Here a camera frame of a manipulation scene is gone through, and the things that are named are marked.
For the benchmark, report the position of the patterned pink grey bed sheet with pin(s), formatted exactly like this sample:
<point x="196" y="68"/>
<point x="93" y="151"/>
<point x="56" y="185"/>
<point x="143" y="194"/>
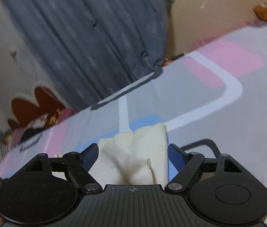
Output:
<point x="218" y="113"/>

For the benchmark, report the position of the red headboard with white trim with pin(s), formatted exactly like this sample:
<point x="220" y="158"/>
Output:
<point x="33" y="108"/>

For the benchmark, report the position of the dark floral pillow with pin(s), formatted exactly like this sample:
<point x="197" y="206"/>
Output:
<point x="41" y="120"/>

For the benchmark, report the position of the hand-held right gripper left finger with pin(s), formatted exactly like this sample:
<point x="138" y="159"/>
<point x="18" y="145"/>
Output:
<point x="91" y="155"/>

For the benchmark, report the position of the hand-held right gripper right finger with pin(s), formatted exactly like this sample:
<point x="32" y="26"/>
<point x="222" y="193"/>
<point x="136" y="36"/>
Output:
<point x="175" y="156"/>

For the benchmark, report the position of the cream arched headboard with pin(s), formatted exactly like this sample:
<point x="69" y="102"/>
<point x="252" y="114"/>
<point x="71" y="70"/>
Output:
<point x="214" y="19"/>

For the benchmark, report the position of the blue grey window curtain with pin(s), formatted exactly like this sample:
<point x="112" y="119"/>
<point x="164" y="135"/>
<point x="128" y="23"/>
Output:
<point x="81" y="35"/>

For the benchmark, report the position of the cream knit sweater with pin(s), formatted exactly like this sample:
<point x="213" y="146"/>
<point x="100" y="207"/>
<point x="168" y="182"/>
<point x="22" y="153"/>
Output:
<point x="135" y="151"/>

